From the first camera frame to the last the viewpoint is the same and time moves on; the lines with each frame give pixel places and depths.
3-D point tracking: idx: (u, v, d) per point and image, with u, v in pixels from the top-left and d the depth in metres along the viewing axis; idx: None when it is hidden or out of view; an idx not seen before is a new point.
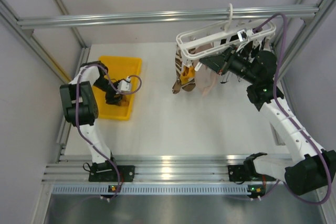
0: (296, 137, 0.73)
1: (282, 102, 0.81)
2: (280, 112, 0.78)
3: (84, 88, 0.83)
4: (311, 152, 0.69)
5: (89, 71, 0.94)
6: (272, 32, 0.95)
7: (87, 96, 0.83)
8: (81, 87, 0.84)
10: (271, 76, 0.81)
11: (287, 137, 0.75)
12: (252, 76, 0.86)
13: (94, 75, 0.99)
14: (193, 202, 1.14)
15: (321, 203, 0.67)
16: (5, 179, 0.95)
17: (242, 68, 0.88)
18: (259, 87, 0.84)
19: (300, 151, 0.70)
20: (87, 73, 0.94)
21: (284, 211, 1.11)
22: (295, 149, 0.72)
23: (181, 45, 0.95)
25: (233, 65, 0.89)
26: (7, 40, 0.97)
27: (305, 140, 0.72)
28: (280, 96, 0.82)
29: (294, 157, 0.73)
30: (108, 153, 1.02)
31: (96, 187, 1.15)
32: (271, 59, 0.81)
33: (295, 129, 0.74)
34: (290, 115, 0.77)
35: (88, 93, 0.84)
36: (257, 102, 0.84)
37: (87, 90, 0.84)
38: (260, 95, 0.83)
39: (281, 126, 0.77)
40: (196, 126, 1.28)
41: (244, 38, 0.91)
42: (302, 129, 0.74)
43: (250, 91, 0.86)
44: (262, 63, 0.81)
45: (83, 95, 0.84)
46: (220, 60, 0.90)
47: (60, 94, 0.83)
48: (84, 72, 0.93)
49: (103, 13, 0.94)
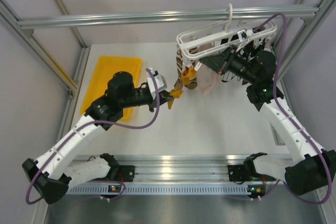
0: (296, 137, 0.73)
1: (283, 102, 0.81)
2: (280, 112, 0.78)
3: (39, 183, 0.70)
4: (311, 151, 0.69)
5: (78, 139, 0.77)
6: (272, 32, 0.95)
7: (43, 191, 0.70)
8: (38, 180, 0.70)
10: (270, 76, 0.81)
11: (287, 137, 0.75)
12: (252, 77, 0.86)
13: (91, 136, 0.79)
14: (193, 202, 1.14)
15: (321, 203, 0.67)
16: (5, 179, 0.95)
17: (241, 68, 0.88)
18: (259, 87, 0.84)
19: (300, 152, 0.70)
20: (74, 141, 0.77)
21: (284, 212, 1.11)
22: (295, 149, 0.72)
23: (181, 45, 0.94)
25: (233, 65, 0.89)
26: (6, 41, 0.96)
27: (305, 140, 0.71)
28: (280, 96, 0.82)
29: (294, 157, 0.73)
30: (104, 171, 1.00)
31: (96, 187, 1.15)
32: (270, 59, 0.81)
33: (295, 129, 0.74)
34: (290, 115, 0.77)
35: (43, 191, 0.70)
36: (257, 102, 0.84)
37: (42, 187, 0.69)
38: (260, 95, 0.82)
39: (281, 126, 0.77)
40: (196, 126, 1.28)
41: (244, 38, 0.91)
42: (302, 129, 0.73)
43: (249, 91, 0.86)
44: (261, 63, 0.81)
45: (39, 188, 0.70)
46: (220, 60, 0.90)
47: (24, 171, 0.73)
48: (63, 148, 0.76)
49: (103, 13, 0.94)
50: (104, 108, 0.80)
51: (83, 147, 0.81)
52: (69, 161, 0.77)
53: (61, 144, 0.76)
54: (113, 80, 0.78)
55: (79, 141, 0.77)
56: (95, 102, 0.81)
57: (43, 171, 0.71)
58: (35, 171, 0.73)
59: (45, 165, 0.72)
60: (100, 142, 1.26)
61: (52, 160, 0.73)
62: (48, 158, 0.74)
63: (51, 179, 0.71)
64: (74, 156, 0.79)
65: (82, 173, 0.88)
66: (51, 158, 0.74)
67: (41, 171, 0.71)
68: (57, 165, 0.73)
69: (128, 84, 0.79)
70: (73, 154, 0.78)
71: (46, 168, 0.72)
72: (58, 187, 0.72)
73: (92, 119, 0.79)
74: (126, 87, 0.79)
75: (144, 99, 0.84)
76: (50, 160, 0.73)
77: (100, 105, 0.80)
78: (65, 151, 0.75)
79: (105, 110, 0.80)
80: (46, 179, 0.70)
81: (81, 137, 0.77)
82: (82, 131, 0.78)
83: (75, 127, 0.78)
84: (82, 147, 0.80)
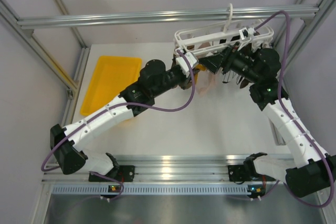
0: (300, 140, 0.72)
1: (287, 102, 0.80)
2: (283, 114, 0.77)
3: (63, 150, 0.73)
4: (314, 157, 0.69)
5: (107, 117, 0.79)
6: (269, 37, 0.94)
7: (66, 158, 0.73)
8: (63, 146, 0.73)
10: (273, 75, 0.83)
11: (291, 140, 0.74)
12: (254, 75, 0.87)
13: (121, 117, 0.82)
14: (193, 202, 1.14)
15: (322, 206, 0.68)
16: (5, 179, 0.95)
17: (243, 67, 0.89)
18: (262, 87, 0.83)
19: (303, 156, 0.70)
20: (104, 118, 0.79)
21: (284, 212, 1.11)
22: (298, 152, 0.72)
23: (180, 42, 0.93)
25: (234, 64, 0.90)
26: (6, 40, 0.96)
27: (308, 144, 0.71)
28: (284, 97, 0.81)
29: (296, 160, 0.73)
30: (105, 170, 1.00)
31: (96, 187, 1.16)
32: (273, 57, 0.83)
33: (300, 132, 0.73)
34: (294, 117, 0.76)
35: (65, 158, 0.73)
36: (260, 102, 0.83)
37: (65, 153, 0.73)
38: (264, 95, 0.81)
39: (284, 128, 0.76)
40: (196, 126, 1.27)
41: (246, 36, 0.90)
42: (306, 132, 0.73)
43: (252, 90, 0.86)
44: (264, 61, 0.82)
45: (61, 154, 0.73)
46: (218, 60, 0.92)
47: (51, 135, 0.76)
48: (92, 121, 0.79)
49: (103, 13, 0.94)
50: (136, 96, 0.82)
51: (109, 126, 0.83)
52: (92, 136, 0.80)
53: (91, 117, 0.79)
54: (145, 68, 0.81)
55: (108, 119, 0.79)
56: (130, 86, 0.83)
57: (69, 140, 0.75)
58: (61, 137, 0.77)
59: (73, 133, 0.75)
60: (100, 142, 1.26)
61: (80, 131, 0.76)
62: (76, 127, 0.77)
63: (75, 149, 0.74)
64: (98, 132, 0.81)
65: (94, 158, 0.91)
66: (80, 128, 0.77)
67: (66, 138, 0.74)
68: (83, 136, 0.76)
69: (159, 74, 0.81)
70: (97, 131, 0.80)
71: (72, 137, 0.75)
72: (79, 159, 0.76)
73: (124, 102, 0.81)
74: (157, 77, 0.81)
75: (175, 82, 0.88)
76: (78, 130, 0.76)
77: (134, 91, 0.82)
78: (93, 125, 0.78)
79: (138, 97, 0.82)
80: (71, 148, 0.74)
81: (111, 116, 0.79)
82: (113, 110, 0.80)
83: (107, 106, 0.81)
84: (109, 126, 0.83)
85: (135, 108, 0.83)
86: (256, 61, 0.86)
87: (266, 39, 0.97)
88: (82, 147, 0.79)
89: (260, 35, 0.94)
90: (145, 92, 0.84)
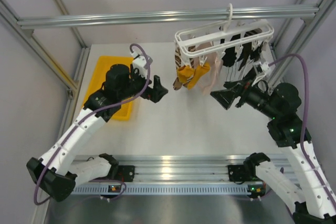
0: (318, 192, 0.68)
1: (309, 147, 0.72)
2: (304, 160, 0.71)
3: (47, 180, 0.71)
4: (331, 211, 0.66)
5: (81, 132, 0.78)
6: (270, 34, 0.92)
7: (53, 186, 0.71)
8: (44, 176, 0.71)
10: (293, 111, 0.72)
11: (307, 189, 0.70)
12: (272, 111, 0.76)
13: (93, 128, 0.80)
14: (193, 202, 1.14)
15: None
16: (5, 179, 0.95)
17: (260, 102, 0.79)
18: (282, 124, 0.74)
19: (319, 209, 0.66)
20: (77, 135, 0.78)
21: (285, 212, 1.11)
22: (314, 204, 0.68)
23: (180, 42, 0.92)
25: (251, 97, 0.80)
26: (6, 40, 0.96)
27: (326, 198, 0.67)
28: (307, 140, 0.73)
29: (310, 208, 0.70)
30: (105, 172, 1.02)
31: (96, 187, 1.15)
32: (292, 92, 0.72)
33: (319, 184, 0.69)
34: (316, 167, 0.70)
35: (51, 187, 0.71)
36: (281, 140, 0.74)
37: (50, 182, 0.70)
38: (285, 134, 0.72)
39: (303, 175, 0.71)
40: (196, 126, 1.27)
41: (260, 73, 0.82)
42: (326, 185, 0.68)
43: (271, 127, 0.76)
44: (282, 97, 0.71)
45: (46, 183, 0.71)
46: (230, 95, 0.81)
47: (29, 170, 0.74)
48: (66, 142, 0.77)
49: (103, 13, 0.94)
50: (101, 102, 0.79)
51: (85, 140, 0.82)
52: (72, 156, 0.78)
53: (64, 139, 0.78)
54: (111, 71, 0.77)
55: (82, 134, 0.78)
56: (94, 94, 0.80)
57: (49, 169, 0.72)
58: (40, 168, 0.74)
59: (51, 161, 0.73)
60: (100, 142, 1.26)
61: (58, 157, 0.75)
62: (53, 153, 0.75)
63: (58, 173, 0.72)
64: (76, 151, 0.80)
65: (86, 170, 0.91)
66: (56, 153, 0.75)
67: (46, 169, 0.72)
68: (62, 160, 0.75)
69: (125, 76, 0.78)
70: (75, 150, 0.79)
71: (52, 164, 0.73)
72: (66, 181, 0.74)
73: (91, 111, 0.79)
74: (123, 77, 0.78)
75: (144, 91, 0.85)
76: (55, 155, 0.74)
77: (97, 98, 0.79)
78: (69, 146, 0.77)
79: (105, 102, 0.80)
80: (54, 177, 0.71)
81: (84, 130, 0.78)
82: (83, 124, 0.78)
83: (76, 121, 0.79)
84: (85, 141, 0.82)
85: (104, 113, 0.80)
86: (273, 95, 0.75)
87: (268, 38, 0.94)
88: (67, 167, 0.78)
89: (262, 33, 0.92)
90: (109, 96, 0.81)
